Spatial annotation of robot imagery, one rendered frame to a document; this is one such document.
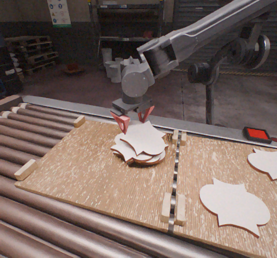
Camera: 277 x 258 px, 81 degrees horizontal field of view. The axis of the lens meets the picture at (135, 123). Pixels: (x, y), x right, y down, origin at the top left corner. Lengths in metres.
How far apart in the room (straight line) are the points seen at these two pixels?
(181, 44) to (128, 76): 0.15
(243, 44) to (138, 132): 0.89
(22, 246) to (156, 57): 0.49
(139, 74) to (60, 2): 5.80
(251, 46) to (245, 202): 0.93
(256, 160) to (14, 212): 0.67
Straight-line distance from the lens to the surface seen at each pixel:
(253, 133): 0.79
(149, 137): 0.49
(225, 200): 0.47
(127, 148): 0.49
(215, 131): 0.75
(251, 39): 1.22
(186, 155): 0.56
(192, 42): 0.43
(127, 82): 0.34
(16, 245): 0.48
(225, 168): 0.56
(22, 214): 0.51
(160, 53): 0.41
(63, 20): 6.08
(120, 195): 0.45
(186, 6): 5.07
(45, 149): 0.66
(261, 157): 0.64
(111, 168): 0.50
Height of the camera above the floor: 1.31
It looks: 33 degrees down
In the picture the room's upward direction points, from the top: straight up
